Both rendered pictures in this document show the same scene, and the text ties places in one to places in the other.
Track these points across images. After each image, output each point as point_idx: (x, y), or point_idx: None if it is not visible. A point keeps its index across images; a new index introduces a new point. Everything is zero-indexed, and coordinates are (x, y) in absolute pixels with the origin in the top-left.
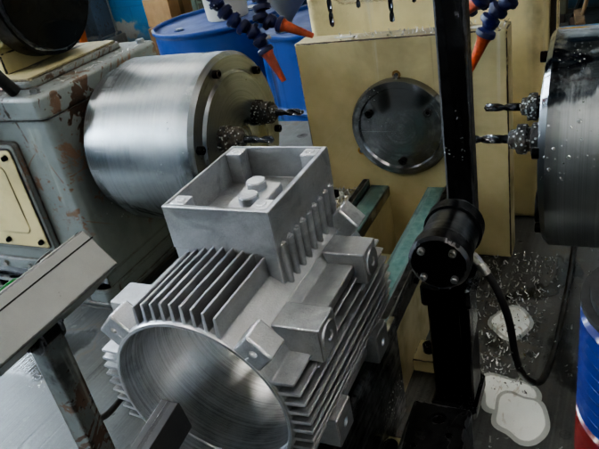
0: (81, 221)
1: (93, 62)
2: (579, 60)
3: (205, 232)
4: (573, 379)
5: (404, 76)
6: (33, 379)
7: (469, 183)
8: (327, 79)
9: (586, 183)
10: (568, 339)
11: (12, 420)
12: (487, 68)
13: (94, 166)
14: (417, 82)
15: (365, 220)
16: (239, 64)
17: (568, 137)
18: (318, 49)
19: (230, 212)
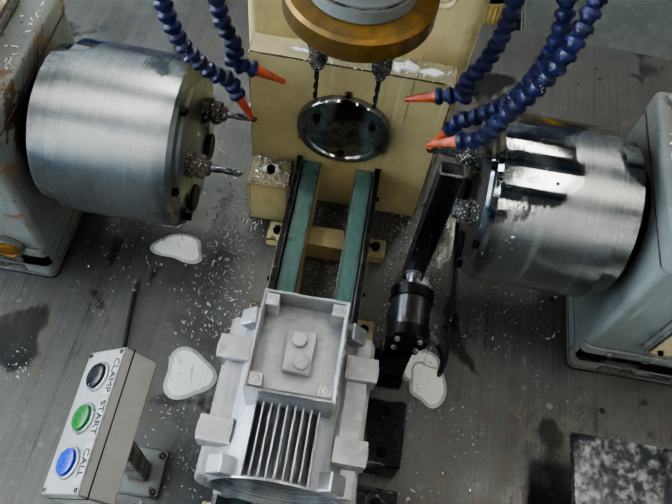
0: (23, 222)
1: (5, 46)
2: (521, 187)
3: (276, 399)
4: (460, 347)
5: (355, 96)
6: (7, 369)
7: (426, 264)
8: (278, 83)
9: (506, 270)
10: (456, 310)
11: (10, 417)
12: (431, 107)
13: (42, 182)
14: (368, 105)
15: (309, 215)
16: (194, 78)
17: (502, 246)
18: (274, 60)
19: (303, 398)
